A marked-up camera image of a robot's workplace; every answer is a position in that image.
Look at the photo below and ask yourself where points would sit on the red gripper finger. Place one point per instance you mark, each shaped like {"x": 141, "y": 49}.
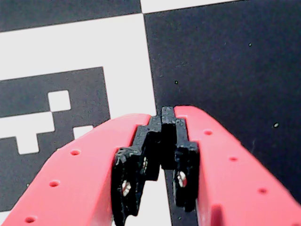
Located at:
{"x": 230, "y": 183}
{"x": 70, "y": 179}

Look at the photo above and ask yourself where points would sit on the black white checkerboard marker mat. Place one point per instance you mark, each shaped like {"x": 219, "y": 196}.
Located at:
{"x": 211, "y": 47}

